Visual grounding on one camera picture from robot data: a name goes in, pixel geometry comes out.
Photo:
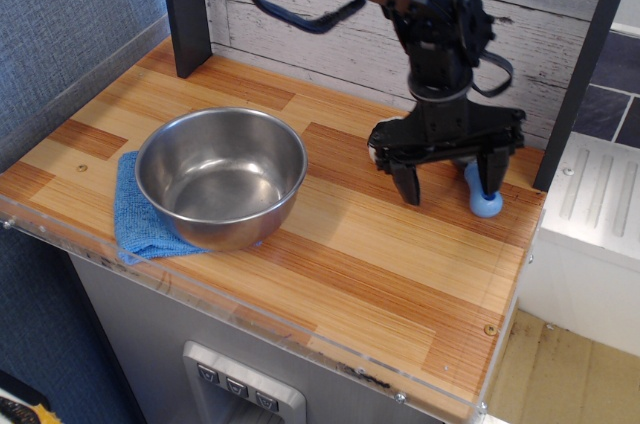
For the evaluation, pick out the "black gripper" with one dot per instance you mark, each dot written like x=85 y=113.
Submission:
x=436 y=131

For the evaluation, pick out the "blue handled grey scoop spoon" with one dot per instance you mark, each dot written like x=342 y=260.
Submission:
x=481 y=204

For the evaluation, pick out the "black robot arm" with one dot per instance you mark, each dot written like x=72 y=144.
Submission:
x=445 y=40

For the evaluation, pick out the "blue microfibre cloth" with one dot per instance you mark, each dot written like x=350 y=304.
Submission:
x=138 y=229

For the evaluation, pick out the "plush sushi roll toy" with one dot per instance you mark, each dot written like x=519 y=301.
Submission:
x=371 y=149

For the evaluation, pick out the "white ribbed cabinet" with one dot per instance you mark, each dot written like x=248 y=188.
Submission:
x=583 y=273

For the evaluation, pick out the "stainless steel bowl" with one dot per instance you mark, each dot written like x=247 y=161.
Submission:
x=222 y=179

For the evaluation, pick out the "silver dispenser button panel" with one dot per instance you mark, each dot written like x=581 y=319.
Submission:
x=227 y=391

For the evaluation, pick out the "yellow black object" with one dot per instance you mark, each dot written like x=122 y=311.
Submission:
x=20 y=413

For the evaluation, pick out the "dark grey right post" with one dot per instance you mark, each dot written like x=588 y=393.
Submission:
x=593 y=44

